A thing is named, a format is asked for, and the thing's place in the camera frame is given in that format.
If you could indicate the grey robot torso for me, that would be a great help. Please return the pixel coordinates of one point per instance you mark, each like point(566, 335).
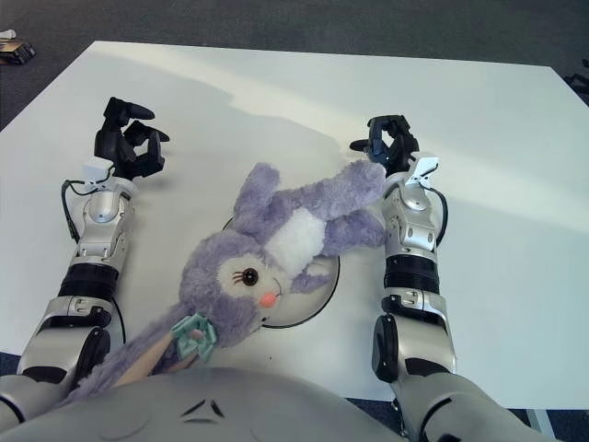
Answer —
point(207, 410)

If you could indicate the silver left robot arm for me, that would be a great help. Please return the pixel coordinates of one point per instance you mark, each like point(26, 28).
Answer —
point(87, 276)

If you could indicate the metal table leg bracket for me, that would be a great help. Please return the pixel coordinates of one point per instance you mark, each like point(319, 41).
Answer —
point(398, 414)

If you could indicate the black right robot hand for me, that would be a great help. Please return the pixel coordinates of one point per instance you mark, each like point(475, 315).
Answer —
point(396, 147)

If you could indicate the white table leg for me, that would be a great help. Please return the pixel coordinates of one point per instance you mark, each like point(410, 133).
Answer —
point(538, 421)

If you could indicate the purple plush bunny doll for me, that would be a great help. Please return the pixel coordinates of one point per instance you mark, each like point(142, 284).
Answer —
point(239, 271)

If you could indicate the white plate with black rim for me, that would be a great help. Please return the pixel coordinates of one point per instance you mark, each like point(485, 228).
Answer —
point(317, 294)

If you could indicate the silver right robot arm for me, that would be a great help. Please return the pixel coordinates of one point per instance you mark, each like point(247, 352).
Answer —
point(419, 294)

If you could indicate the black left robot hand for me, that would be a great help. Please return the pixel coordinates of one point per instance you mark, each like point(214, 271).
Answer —
point(119, 147)

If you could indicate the black and brown box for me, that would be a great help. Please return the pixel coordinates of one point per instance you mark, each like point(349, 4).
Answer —
point(16, 51)

